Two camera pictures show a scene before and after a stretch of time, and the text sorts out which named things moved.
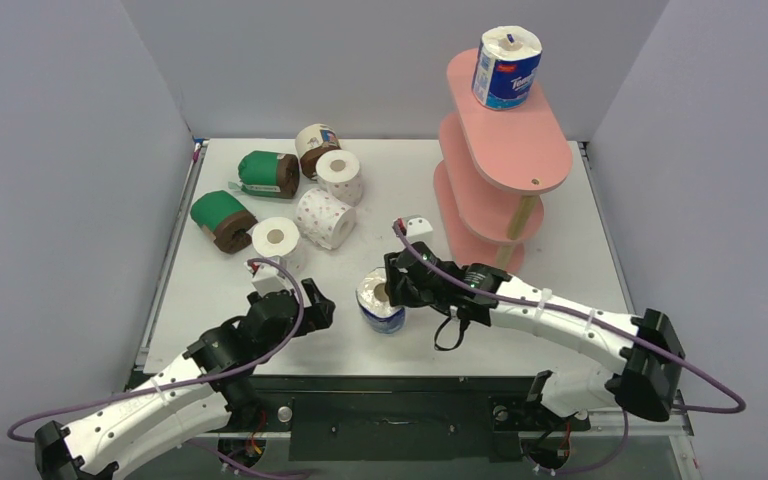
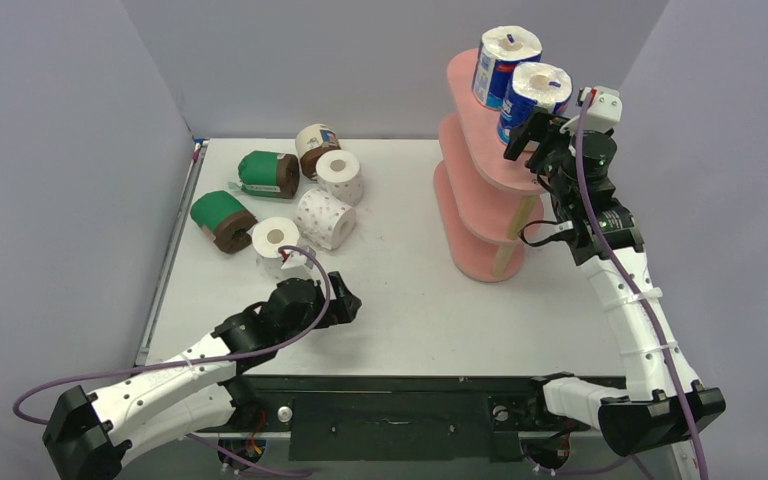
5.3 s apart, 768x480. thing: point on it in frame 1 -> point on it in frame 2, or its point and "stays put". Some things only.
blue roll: [374, 304] -> [533, 85]
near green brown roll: [225, 220] stays put
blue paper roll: [506, 64] stays put
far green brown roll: [268, 173] stays put
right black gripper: [399, 281] -> [542, 139]
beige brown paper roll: [312, 141] stays put
